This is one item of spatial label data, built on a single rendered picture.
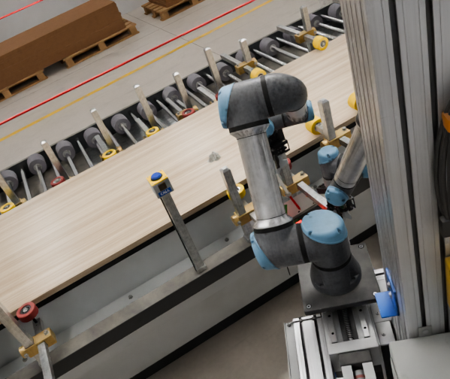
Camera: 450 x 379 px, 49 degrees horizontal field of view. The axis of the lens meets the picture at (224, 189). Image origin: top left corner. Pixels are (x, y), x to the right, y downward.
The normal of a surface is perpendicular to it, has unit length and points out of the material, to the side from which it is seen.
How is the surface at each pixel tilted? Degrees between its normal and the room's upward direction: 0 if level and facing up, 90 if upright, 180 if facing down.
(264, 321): 0
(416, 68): 90
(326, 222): 7
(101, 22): 90
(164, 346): 90
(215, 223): 90
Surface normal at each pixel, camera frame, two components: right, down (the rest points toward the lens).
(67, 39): 0.49, 0.40
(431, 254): 0.00, 0.62
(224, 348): -0.29, -0.76
